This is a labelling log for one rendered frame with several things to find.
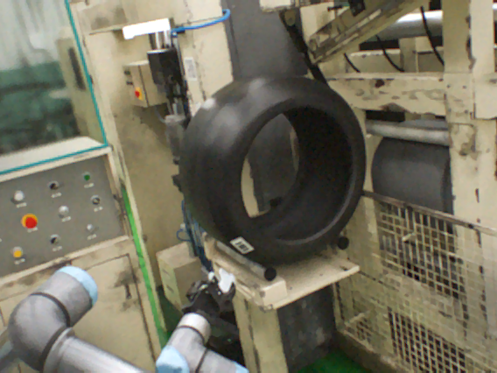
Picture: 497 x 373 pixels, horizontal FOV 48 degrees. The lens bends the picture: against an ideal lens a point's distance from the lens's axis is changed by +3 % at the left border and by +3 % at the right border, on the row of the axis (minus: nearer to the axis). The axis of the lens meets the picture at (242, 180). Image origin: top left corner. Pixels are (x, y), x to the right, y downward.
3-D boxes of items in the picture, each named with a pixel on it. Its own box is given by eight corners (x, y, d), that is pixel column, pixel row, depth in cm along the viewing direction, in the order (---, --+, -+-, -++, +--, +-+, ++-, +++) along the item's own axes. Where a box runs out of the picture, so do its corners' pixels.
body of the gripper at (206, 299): (216, 272, 135) (198, 304, 125) (234, 299, 137) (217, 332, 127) (193, 280, 139) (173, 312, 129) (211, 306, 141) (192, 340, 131)
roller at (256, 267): (227, 245, 195) (217, 250, 194) (224, 234, 194) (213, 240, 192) (279, 277, 165) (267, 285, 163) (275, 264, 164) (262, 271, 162)
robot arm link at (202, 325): (211, 347, 123) (184, 354, 127) (218, 332, 127) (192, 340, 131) (193, 321, 122) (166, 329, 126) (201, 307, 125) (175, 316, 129)
